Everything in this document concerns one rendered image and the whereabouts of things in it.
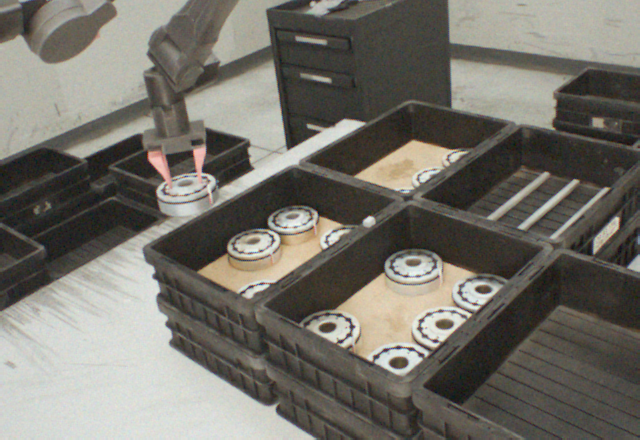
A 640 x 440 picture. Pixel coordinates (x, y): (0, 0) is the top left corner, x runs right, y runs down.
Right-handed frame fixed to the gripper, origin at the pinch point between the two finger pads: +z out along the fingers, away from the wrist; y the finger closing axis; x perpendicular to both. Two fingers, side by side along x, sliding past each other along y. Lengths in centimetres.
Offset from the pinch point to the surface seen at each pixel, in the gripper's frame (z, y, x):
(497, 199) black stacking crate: 22, -61, -12
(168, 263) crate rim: 12.3, 5.4, 5.5
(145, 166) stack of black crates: 47, 21, -128
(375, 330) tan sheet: 22.8, -26.1, 21.7
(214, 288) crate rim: 12.6, -1.9, 15.8
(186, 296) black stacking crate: 18.3, 3.6, 7.4
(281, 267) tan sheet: 22.1, -13.9, -2.2
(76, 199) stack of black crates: 53, 46, -124
